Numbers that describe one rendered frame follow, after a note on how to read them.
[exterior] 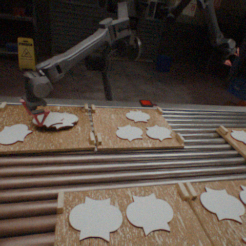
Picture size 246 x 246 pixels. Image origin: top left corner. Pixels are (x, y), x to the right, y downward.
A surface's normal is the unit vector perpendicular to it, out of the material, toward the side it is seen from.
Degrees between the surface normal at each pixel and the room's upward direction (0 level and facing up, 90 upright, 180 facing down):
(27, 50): 75
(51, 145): 0
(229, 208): 0
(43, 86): 90
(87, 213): 0
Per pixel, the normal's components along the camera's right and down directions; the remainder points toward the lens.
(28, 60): 0.29, 0.33
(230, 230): 0.15, -0.84
